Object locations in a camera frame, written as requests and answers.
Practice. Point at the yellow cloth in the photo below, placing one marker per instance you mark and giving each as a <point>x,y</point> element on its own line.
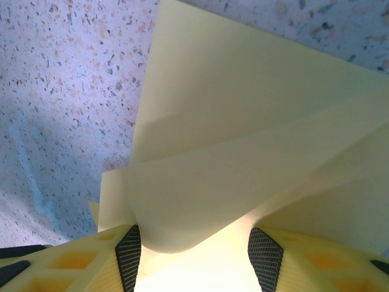
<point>243,121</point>

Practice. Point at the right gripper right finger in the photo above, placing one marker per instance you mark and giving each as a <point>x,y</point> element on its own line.
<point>319,267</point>

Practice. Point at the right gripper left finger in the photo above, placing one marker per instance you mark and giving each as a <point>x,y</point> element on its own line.
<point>76,267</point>

